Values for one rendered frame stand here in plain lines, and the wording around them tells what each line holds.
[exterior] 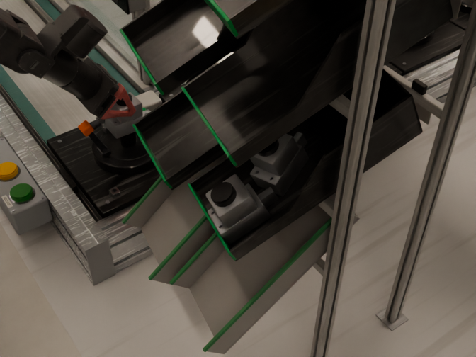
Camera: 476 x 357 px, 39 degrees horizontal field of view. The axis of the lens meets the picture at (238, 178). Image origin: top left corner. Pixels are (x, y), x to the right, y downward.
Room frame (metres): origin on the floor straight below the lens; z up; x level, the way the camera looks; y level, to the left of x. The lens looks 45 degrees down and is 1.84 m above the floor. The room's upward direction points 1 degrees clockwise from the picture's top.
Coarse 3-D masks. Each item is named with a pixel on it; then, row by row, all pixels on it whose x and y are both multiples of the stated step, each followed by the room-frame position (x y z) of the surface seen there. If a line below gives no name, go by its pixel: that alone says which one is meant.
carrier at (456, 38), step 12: (444, 24) 1.42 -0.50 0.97; (432, 36) 1.35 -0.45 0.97; (444, 36) 1.36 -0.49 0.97; (456, 36) 1.36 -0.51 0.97; (420, 48) 1.31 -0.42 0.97; (432, 48) 1.31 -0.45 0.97; (444, 48) 1.31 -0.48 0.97; (456, 48) 1.32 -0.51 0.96; (396, 60) 1.26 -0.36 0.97; (408, 60) 1.26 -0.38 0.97; (420, 60) 1.26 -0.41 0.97; (432, 60) 1.28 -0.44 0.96; (408, 72) 1.23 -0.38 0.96
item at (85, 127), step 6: (84, 120) 0.92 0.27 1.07; (96, 120) 0.93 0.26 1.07; (78, 126) 0.91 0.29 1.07; (84, 126) 0.90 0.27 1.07; (90, 126) 0.90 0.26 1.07; (96, 126) 0.91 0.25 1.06; (84, 132) 0.90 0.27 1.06; (90, 132) 0.90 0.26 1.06; (96, 138) 0.91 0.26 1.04; (96, 144) 0.91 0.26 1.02; (102, 144) 0.92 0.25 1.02; (102, 150) 0.91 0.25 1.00
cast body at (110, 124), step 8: (120, 104) 0.94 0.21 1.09; (136, 104) 0.95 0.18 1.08; (136, 112) 0.95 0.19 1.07; (144, 112) 0.98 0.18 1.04; (112, 120) 0.94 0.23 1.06; (120, 120) 0.93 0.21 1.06; (128, 120) 0.94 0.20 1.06; (136, 120) 0.94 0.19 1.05; (112, 128) 0.93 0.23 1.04; (120, 128) 0.92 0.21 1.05; (128, 128) 0.93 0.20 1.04; (120, 136) 0.92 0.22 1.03
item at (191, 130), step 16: (176, 96) 0.77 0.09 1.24; (160, 112) 0.76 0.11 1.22; (176, 112) 0.77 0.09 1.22; (192, 112) 0.76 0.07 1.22; (144, 128) 0.75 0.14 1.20; (160, 128) 0.75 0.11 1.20; (176, 128) 0.74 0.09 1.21; (192, 128) 0.73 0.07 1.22; (144, 144) 0.70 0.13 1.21; (160, 144) 0.72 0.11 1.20; (176, 144) 0.71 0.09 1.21; (192, 144) 0.70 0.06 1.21; (208, 144) 0.69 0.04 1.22; (160, 160) 0.69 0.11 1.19; (176, 160) 0.68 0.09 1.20; (192, 160) 0.65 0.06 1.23; (208, 160) 0.66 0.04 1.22; (176, 176) 0.64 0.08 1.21
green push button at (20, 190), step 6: (18, 186) 0.85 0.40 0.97; (24, 186) 0.85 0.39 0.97; (30, 186) 0.85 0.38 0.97; (12, 192) 0.84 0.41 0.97; (18, 192) 0.84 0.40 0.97; (24, 192) 0.84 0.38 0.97; (30, 192) 0.84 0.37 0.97; (12, 198) 0.82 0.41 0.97; (18, 198) 0.82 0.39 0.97; (24, 198) 0.82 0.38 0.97
